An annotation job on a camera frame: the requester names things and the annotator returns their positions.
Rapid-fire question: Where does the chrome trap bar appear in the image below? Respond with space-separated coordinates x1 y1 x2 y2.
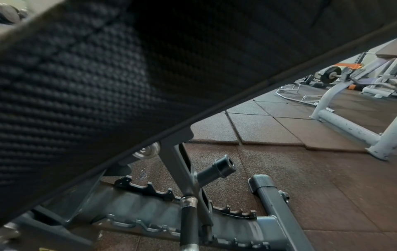
275 84 336 113

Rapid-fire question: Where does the dark machine base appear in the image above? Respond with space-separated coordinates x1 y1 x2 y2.
0 133 316 251

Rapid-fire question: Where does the pale grey plate machine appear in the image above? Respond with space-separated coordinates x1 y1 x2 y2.
310 40 397 161

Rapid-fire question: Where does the ribbed black bench backrest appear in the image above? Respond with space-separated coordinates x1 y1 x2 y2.
0 0 397 226

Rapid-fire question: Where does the small black weight plate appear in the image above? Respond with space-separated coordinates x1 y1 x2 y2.
319 65 343 84

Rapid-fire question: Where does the black toothed adjustment rail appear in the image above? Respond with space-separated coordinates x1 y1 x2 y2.
91 175 271 248

